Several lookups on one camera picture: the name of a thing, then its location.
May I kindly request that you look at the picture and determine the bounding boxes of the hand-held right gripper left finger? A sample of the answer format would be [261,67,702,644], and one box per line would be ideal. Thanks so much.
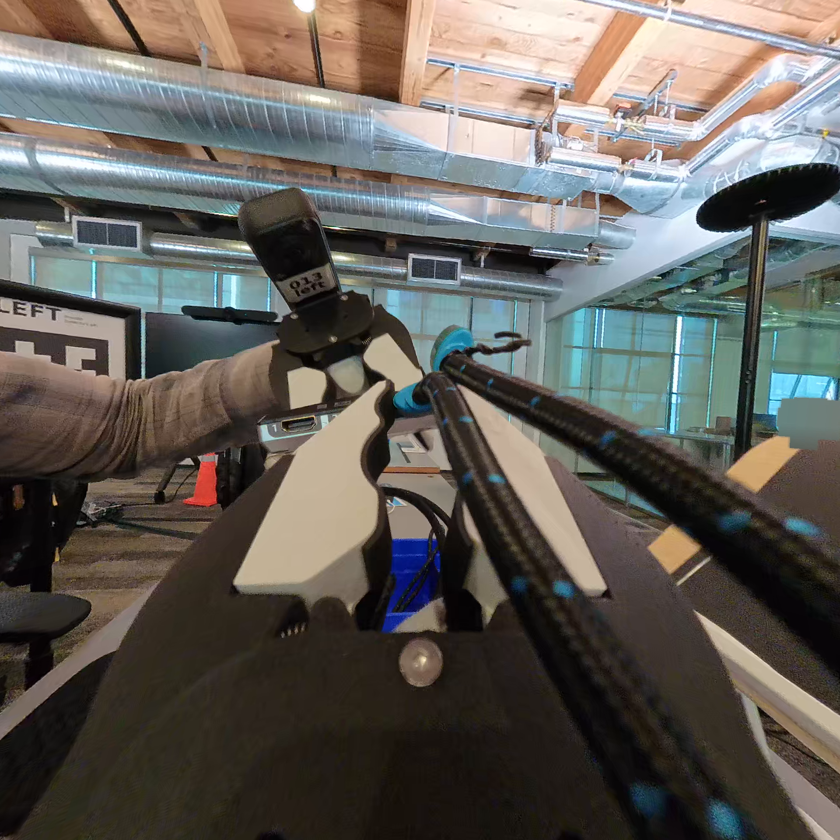
[233,381,396,632]

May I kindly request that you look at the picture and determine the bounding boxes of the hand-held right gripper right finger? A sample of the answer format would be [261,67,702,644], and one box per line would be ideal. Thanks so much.
[443,407,608,632]

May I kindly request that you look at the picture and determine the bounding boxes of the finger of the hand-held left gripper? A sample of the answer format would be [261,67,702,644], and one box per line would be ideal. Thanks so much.
[287,366,330,409]
[362,336,424,391]

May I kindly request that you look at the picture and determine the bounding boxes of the black hdmi switch box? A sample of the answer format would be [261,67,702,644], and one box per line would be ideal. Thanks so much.
[258,395,395,455]

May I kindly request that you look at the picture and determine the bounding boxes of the braided hdmi cable green plugs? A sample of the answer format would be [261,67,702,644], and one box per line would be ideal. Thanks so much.
[392,325,840,840]

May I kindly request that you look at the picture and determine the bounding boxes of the wooden book stand white base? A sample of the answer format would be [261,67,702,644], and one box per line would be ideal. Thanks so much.
[646,435,840,840]

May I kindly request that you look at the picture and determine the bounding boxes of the person's left forearm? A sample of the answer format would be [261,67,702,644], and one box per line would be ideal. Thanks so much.
[0,341,290,481]

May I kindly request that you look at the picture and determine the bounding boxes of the person's left hand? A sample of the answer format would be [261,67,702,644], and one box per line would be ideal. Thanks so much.
[326,360,368,396]

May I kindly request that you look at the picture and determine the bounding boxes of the white ceiling air vent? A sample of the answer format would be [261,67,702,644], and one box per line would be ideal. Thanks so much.
[72,217,143,252]
[407,252,463,285]

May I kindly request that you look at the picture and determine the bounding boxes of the orange plastic object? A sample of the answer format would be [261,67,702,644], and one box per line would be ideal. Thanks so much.
[184,453,221,508]

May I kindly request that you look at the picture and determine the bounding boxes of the blue plastic bin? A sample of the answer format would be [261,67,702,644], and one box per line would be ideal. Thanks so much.
[381,538,444,634]

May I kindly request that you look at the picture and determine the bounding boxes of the white poster board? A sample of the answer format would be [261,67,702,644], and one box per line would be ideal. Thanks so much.
[0,279,143,383]

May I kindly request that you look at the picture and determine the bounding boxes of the black rod with round disc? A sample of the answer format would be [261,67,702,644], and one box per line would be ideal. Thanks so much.
[696,164,840,463]

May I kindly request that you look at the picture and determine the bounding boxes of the black office chair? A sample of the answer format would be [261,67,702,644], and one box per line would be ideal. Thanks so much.
[0,479,93,693]

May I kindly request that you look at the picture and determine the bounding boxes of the silver insulated pipes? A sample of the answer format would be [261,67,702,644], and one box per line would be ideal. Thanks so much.
[545,52,840,198]

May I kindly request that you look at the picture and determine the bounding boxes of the long silver ceiling duct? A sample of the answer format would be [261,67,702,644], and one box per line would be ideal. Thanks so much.
[36,220,565,301]

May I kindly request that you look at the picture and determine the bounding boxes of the dark wall screen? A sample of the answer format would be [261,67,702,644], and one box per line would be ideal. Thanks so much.
[143,305,284,383]

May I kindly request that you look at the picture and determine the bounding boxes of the large round silver duct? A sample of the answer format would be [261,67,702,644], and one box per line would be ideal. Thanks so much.
[0,31,447,166]
[0,131,637,252]

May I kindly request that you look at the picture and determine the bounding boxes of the silver ventilation duct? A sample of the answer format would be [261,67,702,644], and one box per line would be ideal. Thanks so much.
[371,108,686,216]

